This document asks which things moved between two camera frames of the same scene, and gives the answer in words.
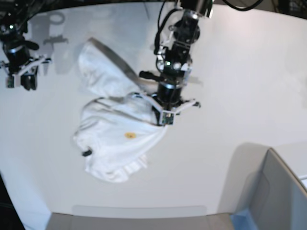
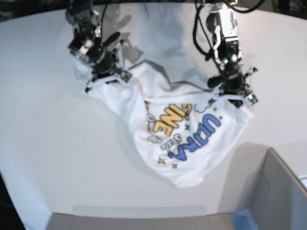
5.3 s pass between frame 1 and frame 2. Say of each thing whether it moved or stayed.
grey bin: stayed
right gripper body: moved
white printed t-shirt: moved
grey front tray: stayed
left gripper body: moved
